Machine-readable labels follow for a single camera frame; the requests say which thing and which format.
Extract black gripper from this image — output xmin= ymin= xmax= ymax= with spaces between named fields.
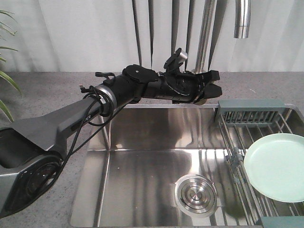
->
xmin=143 ymin=70 xmax=222 ymax=104

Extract light green round plate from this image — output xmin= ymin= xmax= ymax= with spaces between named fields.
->
xmin=244 ymin=133 xmax=304 ymax=202

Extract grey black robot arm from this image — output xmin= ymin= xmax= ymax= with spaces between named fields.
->
xmin=0 ymin=65 xmax=222 ymax=218

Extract grey steel dish rack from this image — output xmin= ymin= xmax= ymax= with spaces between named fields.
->
xmin=214 ymin=99 xmax=304 ymax=228

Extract stainless steel faucet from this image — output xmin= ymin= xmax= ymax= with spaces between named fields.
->
xmin=194 ymin=0 xmax=251 ymax=74

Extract stainless steel sink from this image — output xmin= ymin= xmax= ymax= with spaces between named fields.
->
xmin=70 ymin=104 xmax=251 ymax=228

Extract steel sink drain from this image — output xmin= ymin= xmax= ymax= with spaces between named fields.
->
xmin=174 ymin=174 xmax=217 ymax=218

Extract white pleated curtain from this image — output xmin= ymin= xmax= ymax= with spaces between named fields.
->
xmin=0 ymin=0 xmax=304 ymax=72

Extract green potted plant leaves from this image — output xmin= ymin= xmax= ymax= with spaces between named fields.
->
xmin=0 ymin=9 xmax=22 ymax=122

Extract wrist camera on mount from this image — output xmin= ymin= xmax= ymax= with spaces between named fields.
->
xmin=163 ymin=48 xmax=188 ymax=74

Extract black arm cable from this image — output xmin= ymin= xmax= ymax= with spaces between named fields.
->
xmin=52 ymin=71 xmax=117 ymax=186

